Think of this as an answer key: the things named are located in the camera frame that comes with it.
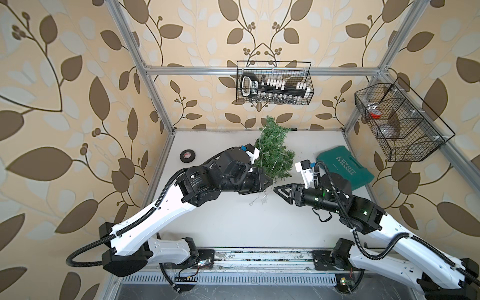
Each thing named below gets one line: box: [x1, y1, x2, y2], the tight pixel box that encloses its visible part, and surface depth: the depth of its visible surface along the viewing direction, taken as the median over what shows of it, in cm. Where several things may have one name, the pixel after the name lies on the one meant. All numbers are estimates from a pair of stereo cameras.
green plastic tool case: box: [316, 145, 375, 191], surface depth 101 cm
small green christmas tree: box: [254, 115, 296, 181], surface depth 74 cm
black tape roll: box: [179, 149, 197, 164], surface depth 110 cm
